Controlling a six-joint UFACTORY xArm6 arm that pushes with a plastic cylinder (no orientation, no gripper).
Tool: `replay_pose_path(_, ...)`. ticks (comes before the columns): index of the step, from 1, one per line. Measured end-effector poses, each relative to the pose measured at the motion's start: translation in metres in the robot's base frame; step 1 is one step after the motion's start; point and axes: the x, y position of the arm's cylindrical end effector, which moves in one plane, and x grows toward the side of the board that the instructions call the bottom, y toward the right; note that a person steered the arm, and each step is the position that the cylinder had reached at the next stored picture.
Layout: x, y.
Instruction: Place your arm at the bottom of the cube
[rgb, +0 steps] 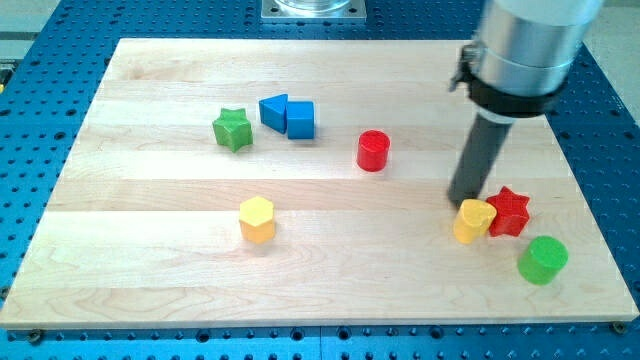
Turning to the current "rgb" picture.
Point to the blue triangle block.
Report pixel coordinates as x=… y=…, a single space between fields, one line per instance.
x=273 y=112

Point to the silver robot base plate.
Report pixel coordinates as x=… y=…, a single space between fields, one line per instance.
x=299 y=10

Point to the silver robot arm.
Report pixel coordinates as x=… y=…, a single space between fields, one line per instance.
x=520 y=55

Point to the blue cube block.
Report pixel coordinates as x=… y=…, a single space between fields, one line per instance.
x=300 y=120

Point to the green star block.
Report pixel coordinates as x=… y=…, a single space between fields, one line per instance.
x=232 y=129

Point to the yellow heart block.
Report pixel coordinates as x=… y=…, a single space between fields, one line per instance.
x=473 y=220

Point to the light wooden board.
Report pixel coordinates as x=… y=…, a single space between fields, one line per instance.
x=142 y=229

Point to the red star block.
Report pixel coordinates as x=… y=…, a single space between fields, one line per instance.
x=511 y=213

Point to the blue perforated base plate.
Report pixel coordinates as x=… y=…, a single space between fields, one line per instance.
x=53 y=86

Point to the green cylinder block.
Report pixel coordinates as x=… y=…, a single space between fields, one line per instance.
x=543 y=259

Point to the yellow hexagon block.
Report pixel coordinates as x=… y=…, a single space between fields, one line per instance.
x=256 y=218

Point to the red cylinder block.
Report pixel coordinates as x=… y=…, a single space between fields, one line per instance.
x=373 y=149

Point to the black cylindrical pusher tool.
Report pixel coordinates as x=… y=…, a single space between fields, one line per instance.
x=483 y=144

